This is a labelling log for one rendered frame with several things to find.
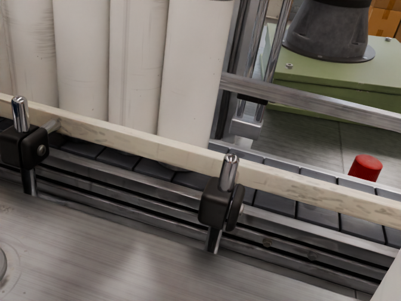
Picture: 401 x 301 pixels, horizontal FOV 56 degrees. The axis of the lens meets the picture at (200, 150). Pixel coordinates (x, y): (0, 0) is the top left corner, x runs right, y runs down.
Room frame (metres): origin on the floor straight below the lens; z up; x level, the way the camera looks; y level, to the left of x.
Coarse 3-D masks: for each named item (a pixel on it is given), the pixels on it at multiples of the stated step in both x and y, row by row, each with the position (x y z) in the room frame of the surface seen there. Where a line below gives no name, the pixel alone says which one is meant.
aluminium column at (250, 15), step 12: (240, 0) 0.44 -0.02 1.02; (252, 0) 0.43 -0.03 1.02; (252, 12) 0.43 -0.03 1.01; (252, 24) 0.43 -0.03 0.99; (228, 36) 0.44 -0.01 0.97; (240, 36) 0.44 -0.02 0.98; (228, 48) 0.44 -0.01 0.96; (240, 48) 0.44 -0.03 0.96; (228, 60) 0.44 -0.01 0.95; (240, 60) 0.43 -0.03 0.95; (228, 72) 0.44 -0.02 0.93; (240, 72) 0.43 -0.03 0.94; (216, 108) 0.44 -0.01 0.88; (228, 108) 0.44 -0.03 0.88; (216, 120) 0.44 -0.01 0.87; (228, 120) 0.43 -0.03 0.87; (216, 132) 0.44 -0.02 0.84; (228, 132) 0.43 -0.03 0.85
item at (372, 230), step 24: (0, 120) 0.33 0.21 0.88; (72, 144) 0.30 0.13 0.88; (96, 144) 0.31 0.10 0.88; (144, 168) 0.28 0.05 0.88; (288, 168) 0.33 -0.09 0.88; (264, 192) 0.28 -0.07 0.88; (384, 192) 0.31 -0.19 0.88; (288, 216) 0.26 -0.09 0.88; (312, 216) 0.26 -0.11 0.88; (336, 216) 0.26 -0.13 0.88; (384, 240) 0.24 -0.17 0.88
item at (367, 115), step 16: (224, 80) 0.34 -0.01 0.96; (240, 80) 0.34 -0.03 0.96; (256, 80) 0.34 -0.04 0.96; (256, 96) 0.34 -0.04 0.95; (272, 96) 0.33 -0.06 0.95; (288, 96) 0.33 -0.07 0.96; (304, 96) 0.33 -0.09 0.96; (320, 96) 0.33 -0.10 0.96; (320, 112) 0.32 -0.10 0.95; (336, 112) 0.32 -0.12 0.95; (352, 112) 0.32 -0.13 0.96; (368, 112) 0.32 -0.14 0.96; (384, 112) 0.32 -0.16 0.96; (384, 128) 0.31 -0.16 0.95; (400, 128) 0.31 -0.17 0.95
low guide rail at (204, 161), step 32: (0, 96) 0.31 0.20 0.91; (64, 128) 0.30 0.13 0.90; (96, 128) 0.29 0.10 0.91; (128, 128) 0.29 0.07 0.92; (160, 160) 0.28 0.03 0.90; (192, 160) 0.27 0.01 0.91; (288, 192) 0.26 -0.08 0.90; (320, 192) 0.25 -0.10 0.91; (352, 192) 0.25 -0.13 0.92; (384, 224) 0.24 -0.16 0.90
